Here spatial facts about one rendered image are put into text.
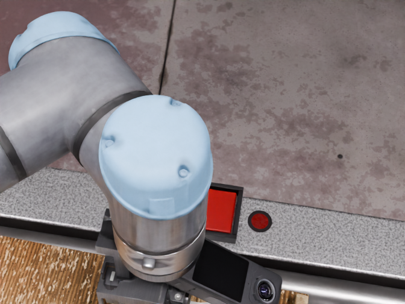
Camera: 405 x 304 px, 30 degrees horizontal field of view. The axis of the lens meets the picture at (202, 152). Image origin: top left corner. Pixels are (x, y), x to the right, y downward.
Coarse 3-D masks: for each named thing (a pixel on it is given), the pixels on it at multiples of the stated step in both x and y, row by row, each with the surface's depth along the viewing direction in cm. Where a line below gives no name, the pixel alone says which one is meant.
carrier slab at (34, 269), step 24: (0, 240) 94; (24, 240) 94; (0, 264) 92; (24, 264) 92; (48, 264) 92; (72, 264) 92; (96, 264) 92; (0, 288) 90; (24, 288) 90; (48, 288) 91; (72, 288) 91; (96, 288) 91
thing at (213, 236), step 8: (216, 184) 99; (224, 184) 99; (240, 192) 99; (240, 200) 98; (240, 208) 98; (208, 232) 96; (216, 232) 96; (216, 240) 96; (224, 240) 96; (232, 240) 96
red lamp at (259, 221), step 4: (256, 216) 99; (260, 216) 99; (264, 216) 99; (252, 220) 98; (256, 220) 99; (260, 220) 99; (264, 220) 99; (256, 224) 98; (260, 224) 98; (264, 224) 98; (260, 228) 98
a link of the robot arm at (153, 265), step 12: (204, 228) 59; (120, 240) 58; (120, 252) 61; (132, 252) 58; (180, 252) 58; (192, 252) 59; (132, 264) 60; (144, 264) 58; (156, 264) 59; (168, 264) 59; (180, 264) 60
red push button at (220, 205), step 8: (216, 192) 99; (224, 192) 99; (232, 192) 99; (208, 200) 98; (216, 200) 98; (224, 200) 98; (232, 200) 98; (208, 208) 98; (216, 208) 98; (224, 208) 98; (232, 208) 98; (208, 216) 97; (216, 216) 97; (224, 216) 97; (232, 216) 97; (208, 224) 96; (216, 224) 97; (224, 224) 97; (224, 232) 96
